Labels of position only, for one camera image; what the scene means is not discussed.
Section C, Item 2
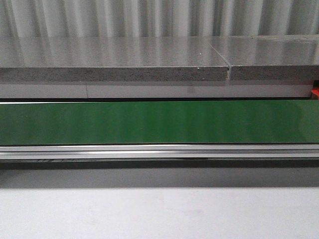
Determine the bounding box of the grey speckled stone slab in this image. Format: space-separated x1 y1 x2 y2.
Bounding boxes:
0 37 228 82

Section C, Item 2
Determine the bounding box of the green conveyor belt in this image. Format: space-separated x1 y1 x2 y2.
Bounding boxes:
0 100 319 145

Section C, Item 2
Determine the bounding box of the white panel under slabs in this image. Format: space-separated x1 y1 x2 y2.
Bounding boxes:
0 80 314 99

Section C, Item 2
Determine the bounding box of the red plastic tray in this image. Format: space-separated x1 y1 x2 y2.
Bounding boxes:
311 87 319 100

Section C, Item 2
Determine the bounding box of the white pleated curtain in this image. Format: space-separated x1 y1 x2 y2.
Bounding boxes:
0 0 319 38

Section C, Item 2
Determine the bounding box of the aluminium conveyor side rail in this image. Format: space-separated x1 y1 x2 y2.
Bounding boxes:
0 143 319 162

